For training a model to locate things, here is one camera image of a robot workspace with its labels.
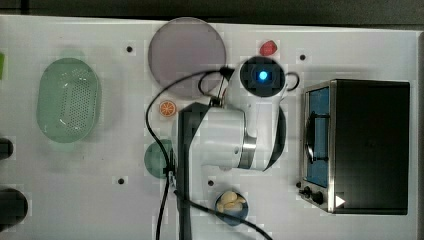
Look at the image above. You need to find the green white bottle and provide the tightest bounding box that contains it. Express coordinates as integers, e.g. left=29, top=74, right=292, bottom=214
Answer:
left=0, top=53, right=5, bottom=80

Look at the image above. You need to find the pink toy fruit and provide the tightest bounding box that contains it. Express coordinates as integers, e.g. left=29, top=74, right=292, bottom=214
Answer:
left=259, top=40, right=278, bottom=56

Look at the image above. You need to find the orange slice toy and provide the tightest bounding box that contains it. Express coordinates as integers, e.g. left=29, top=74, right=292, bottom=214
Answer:
left=159, top=100, right=177, bottom=117

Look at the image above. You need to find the green mug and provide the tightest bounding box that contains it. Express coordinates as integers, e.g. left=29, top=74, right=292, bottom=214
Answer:
left=144, top=142, right=167, bottom=179

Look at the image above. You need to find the yellow banana toy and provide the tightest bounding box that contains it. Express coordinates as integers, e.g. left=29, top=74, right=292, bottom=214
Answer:
left=216, top=191, right=246, bottom=213

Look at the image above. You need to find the black round container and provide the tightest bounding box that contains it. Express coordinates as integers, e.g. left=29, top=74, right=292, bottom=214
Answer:
left=0, top=138, right=14, bottom=160

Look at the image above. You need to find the grey round plate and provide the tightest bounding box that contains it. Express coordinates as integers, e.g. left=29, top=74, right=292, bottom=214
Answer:
left=148, top=17, right=227, bottom=88

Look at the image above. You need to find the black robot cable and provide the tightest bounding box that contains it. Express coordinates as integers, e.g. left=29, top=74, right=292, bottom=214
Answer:
left=145, top=66, right=301, bottom=240

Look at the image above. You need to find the green perforated colander basket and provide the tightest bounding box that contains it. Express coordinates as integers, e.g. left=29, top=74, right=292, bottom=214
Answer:
left=36, top=58, right=101, bottom=143

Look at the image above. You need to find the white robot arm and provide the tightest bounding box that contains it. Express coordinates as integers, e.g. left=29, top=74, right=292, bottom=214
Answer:
left=172, top=56, right=287, bottom=240

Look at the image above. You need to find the silver toaster oven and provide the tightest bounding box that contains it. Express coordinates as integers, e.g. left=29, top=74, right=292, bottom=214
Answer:
left=297, top=79, right=410, bottom=215

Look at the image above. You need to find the blue cup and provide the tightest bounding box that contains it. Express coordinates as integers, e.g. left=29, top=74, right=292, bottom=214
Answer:
left=215, top=191, right=249, bottom=227

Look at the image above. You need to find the black green container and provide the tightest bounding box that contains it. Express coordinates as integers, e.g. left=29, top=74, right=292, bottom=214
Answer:
left=0, top=188, right=28, bottom=232

